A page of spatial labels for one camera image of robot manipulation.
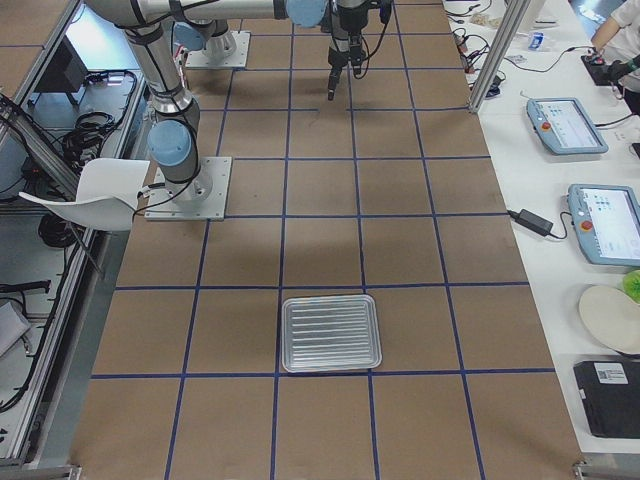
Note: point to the blue teach pendant near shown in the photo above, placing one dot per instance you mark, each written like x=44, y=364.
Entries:
x=606, y=222

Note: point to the aluminium frame post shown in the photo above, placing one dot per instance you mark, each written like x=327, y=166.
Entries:
x=507, y=29

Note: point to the cream round plate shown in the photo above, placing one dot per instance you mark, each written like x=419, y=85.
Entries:
x=612, y=318

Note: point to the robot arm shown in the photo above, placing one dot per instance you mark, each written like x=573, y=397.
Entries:
x=173, y=138
x=214, y=38

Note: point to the blue teach pendant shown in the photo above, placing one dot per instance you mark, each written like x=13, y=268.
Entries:
x=564, y=127
x=606, y=222

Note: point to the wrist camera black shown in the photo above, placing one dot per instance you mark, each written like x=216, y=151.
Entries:
x=356, y=56

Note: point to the blue teach pendant far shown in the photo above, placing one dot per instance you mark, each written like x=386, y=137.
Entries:
x=564, y=127

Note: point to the white plastic chair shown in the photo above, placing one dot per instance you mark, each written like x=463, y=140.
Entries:
x=106, y=196

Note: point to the ribbed metal tray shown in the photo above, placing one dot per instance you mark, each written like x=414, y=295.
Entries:
x=330, y=333

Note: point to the black laptop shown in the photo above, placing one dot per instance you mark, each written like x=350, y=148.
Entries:
x=610, y=396

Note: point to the black power adapter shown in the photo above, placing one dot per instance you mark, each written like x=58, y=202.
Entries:
x=532, y=222

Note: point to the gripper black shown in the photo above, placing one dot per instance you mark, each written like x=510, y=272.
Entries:
x=340, y=48

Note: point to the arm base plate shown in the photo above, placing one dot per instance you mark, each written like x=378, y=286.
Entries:
x=238, y=60
x=204, y=198

